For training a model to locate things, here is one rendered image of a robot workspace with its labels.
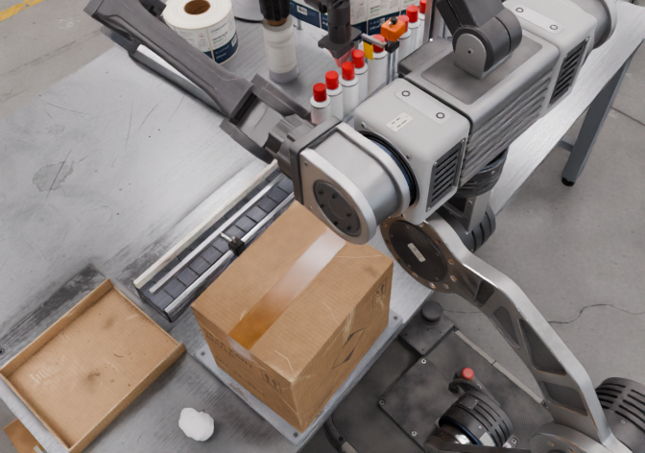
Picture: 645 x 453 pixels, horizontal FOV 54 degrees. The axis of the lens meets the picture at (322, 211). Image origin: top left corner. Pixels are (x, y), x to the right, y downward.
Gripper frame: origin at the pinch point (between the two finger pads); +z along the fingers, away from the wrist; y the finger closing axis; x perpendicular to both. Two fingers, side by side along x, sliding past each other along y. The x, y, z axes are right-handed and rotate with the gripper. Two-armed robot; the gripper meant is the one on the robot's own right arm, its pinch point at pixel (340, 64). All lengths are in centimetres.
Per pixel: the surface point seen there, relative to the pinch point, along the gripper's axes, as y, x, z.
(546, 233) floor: -62, 53, 102
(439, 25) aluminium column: -9.2, 22.9, -17.6
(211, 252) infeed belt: 58, 9, 13
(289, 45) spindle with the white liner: 1.4, -17.3, 1.4
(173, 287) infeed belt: 70, 9, 13
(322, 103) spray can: 16.3, 8.2, -3.4
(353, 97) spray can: 6.1, 9.5, 1.6
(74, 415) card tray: 103, 13, 17
